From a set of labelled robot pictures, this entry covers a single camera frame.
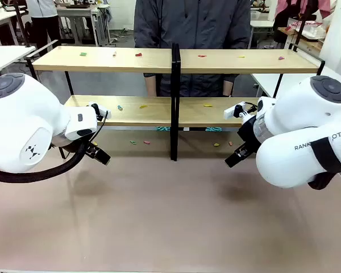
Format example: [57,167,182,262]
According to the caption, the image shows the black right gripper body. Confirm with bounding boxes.
[238,114,263,156]

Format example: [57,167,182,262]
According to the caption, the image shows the clear plastic containers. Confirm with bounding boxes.
[300,20,328,40]

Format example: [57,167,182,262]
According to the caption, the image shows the background person in pink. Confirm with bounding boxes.
[272,0,338,44]

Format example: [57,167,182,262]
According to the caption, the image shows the white background desk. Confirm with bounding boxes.
[56,3,112,47]

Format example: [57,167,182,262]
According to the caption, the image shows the person in dark grey jacket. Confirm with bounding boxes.
[133,0,252,98]

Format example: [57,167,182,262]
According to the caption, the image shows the white table beside shelf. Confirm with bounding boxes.
[251,72,305,99]

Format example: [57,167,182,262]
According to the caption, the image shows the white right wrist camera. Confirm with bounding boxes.
[223,101,258,121]

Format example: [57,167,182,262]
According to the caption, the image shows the black stand pole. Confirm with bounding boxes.
[12,0,32,48]
[293,0,314,51]

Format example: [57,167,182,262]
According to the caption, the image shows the person's right hand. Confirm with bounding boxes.
[144,75,157,97]

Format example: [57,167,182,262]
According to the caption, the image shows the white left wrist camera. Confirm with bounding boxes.
[87,102,113,121]

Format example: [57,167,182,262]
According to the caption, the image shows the white side table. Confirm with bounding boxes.
[0,45,36,78]

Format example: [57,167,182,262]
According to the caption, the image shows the thick black cable sleeve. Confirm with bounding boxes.
[0,141,88,183]

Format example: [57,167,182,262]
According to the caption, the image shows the background person in white top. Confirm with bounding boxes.
[26,0,61,48]

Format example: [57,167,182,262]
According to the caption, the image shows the wooden background table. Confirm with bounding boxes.
[277,26,325,53]

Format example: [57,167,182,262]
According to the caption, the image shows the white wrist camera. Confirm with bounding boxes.
[87,102,113,121]
[223,101,258,121]

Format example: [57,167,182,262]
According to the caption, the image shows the black strap on right arm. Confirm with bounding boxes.
[307,138,341,191]

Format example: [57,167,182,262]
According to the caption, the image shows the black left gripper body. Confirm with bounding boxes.
[51,133,96,156]

